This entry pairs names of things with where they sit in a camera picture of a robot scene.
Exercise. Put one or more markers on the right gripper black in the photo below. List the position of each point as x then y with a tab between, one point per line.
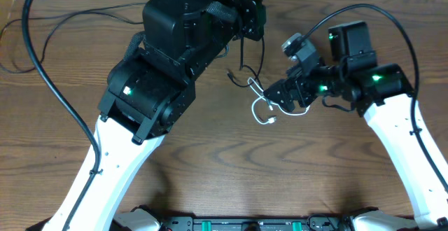
296	80

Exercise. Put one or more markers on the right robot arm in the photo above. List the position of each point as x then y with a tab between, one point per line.
382	95

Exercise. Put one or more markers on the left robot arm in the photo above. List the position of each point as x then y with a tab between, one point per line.
146	93

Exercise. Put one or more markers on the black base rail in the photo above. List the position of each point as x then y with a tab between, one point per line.
317	222

